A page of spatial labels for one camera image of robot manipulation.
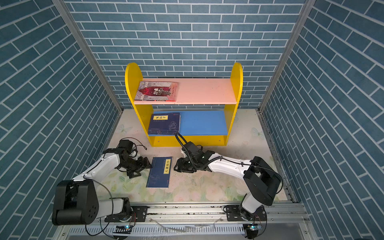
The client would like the blue book underneath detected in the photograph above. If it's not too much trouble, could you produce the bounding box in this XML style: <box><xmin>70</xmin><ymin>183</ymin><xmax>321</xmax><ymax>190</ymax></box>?
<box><xmin>148</xmin><ymin>113</ymin><xmax>181</xmax><ymax>136</ymax></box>

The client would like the illustrated red grey book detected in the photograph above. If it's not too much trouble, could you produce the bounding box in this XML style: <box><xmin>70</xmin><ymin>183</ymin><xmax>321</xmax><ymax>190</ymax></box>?
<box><xmin>135</xmin><ymin>81</ymin><xmax>179</xmax><ymax>102</ymax></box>

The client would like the blue book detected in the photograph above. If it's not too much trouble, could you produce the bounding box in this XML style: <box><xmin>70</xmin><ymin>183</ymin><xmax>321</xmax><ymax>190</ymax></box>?
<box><xmin>146</xmin><ymin>157</ymin><xmax>173</xmax><ymax>188</ymax></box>

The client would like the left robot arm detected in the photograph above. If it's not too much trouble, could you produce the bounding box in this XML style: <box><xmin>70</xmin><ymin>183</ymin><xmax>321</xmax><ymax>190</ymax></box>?
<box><xmin>52</xmin><ymin>139</ymin><xmax>152</xmax><ymax>226</ymax></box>

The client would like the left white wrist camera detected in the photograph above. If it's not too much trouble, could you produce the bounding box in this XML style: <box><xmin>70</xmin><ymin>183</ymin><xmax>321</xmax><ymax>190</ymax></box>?
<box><xmin>128</xmin><ymin>150</ymin><xmax>141</xmax><ymax>161</ymax></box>

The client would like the aluminium corner post left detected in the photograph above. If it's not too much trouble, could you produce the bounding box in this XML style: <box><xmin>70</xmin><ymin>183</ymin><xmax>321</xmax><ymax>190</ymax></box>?
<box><xmin>52</xmin><ymin>0</ymin><xmax>124</xmax><ymax>114</ymax></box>

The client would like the floral table mat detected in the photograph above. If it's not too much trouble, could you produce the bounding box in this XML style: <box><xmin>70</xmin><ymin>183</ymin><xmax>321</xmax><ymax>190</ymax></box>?
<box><xmin>97</xmin><ymin>109</ymin><xmax>277</xmax><ymax>203</ymax></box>

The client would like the aluminium corner post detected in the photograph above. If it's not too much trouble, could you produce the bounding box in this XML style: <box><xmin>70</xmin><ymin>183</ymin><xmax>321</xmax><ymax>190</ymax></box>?
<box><xmin>259</xmin><ymin>0</ymin><xmax>316</xmax><ymax>113</ymax></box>
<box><xmin>52</xmin><ymin>0</ymin><xmax>124</xmax><ymax>114</ymax></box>

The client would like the yellow wooden bookshelf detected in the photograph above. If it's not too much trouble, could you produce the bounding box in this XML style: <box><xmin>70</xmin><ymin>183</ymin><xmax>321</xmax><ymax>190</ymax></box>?
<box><xmin>125</xmin><ymin>63</ymin><xmax>244</xmax><ymax>147</ymax></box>

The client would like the aluminium corner post right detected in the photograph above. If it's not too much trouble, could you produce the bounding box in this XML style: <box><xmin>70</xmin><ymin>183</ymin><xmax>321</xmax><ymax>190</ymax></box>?
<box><xmin>259</xmin><ymin>0</ymin><xmax>316</xmax><ymax>113</ymax></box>

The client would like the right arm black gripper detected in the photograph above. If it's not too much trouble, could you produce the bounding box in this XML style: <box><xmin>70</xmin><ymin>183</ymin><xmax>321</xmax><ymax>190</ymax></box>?
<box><xmin>172</xmin><ymin>156</ymin><xmax>198</xmax><ymax>173</ymax></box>

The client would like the aluminium front rail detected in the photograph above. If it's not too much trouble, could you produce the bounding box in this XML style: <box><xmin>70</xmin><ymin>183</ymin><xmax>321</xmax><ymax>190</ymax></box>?
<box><xmin>54</xmin><ymin>202</ymin><xmax>316</xmax><ymax>240</ymax></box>

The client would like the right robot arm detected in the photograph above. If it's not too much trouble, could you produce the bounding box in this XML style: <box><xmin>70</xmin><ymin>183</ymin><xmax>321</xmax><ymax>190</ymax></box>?
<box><xmin>174</xmin><ymin>142</ymin><xmax>283</xmax><ymax>221</ymax></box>

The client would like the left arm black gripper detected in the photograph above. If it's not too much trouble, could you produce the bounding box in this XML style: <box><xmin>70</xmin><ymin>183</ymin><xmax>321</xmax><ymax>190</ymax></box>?
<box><xmin>120</xmin><ymin>155</ymin><xmax>154</xmax><ymax>178</ymax></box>

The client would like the black corrugated cable right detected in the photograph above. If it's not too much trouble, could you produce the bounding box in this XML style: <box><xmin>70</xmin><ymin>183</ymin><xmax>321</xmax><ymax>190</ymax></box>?
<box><xmin>174</xmin><ymin>131</ymin><xmax>211</xmax><ymax>169</ymax></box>

